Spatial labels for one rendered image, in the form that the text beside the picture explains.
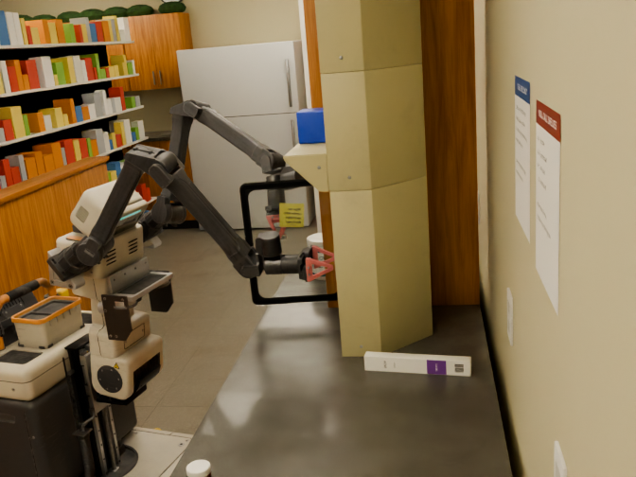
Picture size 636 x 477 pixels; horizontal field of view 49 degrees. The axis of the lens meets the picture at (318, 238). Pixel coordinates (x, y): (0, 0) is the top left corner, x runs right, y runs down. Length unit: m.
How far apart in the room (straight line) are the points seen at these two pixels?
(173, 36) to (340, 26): 5.70
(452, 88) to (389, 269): 0.59
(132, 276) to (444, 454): 1.35
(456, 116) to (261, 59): 4.79
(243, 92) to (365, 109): 5.14
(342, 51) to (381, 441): 0.93
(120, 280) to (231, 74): 4.65
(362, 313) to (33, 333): 1.28
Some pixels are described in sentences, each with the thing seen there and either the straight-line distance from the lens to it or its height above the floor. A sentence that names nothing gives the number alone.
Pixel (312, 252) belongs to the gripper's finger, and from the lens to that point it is 2.09.
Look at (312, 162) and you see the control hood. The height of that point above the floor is 1.49.
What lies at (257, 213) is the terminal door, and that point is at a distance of 2.18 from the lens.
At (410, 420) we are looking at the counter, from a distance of 1.68.
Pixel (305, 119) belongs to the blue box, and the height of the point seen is 1.58.
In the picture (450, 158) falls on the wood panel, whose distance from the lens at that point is 2.18.
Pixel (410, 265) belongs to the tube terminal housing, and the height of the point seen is 1.17.
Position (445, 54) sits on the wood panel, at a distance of 2.15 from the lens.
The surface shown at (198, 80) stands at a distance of 7.01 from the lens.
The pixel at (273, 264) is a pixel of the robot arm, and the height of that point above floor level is 1.18.
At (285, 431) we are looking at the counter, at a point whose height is 0.94.
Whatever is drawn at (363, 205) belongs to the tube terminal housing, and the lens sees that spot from 1.84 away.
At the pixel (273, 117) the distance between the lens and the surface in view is 6.86.
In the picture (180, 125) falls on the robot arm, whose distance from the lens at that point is 2.55.
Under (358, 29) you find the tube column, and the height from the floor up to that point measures 1.81.
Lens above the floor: 1.79
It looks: 16 degrees down
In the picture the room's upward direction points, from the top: 5 degrees counter-clockwise
